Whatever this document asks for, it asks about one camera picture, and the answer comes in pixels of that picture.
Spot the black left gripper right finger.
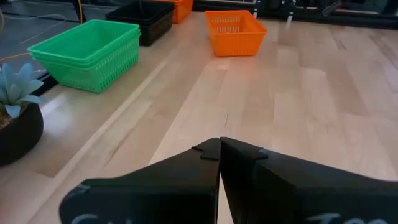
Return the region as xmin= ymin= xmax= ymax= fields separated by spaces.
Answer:
xmin=219 ymin=136 xmax=398 ymax=224

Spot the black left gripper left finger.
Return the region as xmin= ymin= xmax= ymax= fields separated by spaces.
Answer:
xmin=58 ymin=137 xmax=222 ymax=224

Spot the green plastic lattice basket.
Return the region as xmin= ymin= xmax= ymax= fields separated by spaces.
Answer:
xmin=30 ymin=30 xmax=141 ymax=94
xmin=27 ymin=19 xmax=141 ymax=63

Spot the black plastic lattice basket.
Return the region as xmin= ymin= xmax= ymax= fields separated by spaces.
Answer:
xmin=104 ymin=1 xmax=175 ymax=47

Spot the orange plastic lattice basket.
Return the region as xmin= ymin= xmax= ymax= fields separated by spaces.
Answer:
xmin=146 ymin=0 xmax=194 ymax=25
xmin=204 ymin=9 xmax=268 ymax=58

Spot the black round plant pot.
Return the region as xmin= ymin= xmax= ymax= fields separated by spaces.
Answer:
xmin=0 ymin=102 xmax=44 ymax=167

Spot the pale blue succulent plant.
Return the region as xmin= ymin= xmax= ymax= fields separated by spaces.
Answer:
xmin=0 ymin=63 xmax=45 ymax=119

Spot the black frame bar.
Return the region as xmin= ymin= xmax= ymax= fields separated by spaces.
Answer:
xmin=72 ymin=0 xmax=87 ymax=24

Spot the white floor cable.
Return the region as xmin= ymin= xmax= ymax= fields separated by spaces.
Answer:
xmin=0 ymin=12 xmax=68 ymax=44

